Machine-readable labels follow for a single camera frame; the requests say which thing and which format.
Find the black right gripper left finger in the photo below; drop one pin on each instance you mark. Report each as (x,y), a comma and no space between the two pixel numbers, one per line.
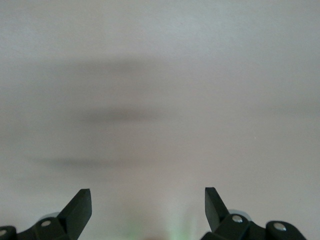
(72,217)

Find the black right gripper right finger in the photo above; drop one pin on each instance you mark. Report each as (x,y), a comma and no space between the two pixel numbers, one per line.
(225,222)

